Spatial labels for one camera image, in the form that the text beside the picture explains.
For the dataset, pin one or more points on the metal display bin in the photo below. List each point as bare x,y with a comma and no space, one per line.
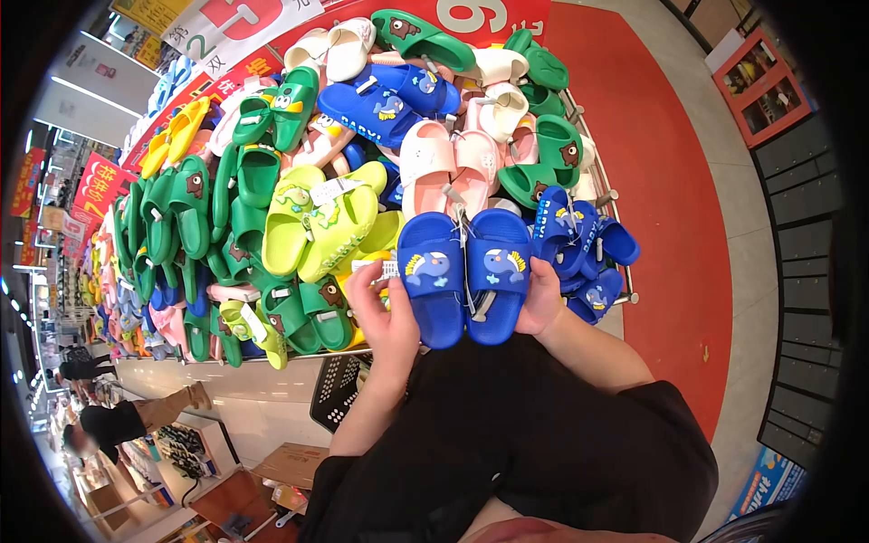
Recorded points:
606,198

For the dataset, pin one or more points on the person's left thumb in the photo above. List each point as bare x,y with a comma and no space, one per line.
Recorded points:
405,298

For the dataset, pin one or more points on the grey locker wall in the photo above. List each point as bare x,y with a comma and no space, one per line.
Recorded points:
801,271

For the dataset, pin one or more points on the pile of colourful slippers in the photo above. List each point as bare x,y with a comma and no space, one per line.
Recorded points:
326,224

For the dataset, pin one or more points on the person's body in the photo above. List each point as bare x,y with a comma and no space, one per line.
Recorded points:
509,441

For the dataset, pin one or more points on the person's right thumb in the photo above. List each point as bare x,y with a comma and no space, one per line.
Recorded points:
538,275

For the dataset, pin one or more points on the full shop shelf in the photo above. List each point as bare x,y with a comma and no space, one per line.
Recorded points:
170,468

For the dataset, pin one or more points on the blue whale slipper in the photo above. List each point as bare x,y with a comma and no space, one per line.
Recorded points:
434,298
497,298

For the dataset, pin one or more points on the white and red price sign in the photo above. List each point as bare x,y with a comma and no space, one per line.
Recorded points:
231,27

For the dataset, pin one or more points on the red hanging banner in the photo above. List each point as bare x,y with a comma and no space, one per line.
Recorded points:
102,184

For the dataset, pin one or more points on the person's left fingers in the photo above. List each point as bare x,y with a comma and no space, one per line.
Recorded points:
363,279

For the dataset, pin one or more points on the blue poster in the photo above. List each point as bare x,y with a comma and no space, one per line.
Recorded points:
770,483

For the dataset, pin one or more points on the person's right hand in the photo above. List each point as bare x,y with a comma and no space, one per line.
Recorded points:
543,302

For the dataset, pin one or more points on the red display cabinet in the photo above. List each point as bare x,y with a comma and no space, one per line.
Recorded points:
764,88

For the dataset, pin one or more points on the black shopping basket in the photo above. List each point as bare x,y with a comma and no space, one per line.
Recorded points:
336,393

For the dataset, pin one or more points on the cardboard box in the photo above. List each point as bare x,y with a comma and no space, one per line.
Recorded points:
292,465

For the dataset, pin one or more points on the person's left hand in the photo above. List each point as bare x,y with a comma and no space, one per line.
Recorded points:
390,332

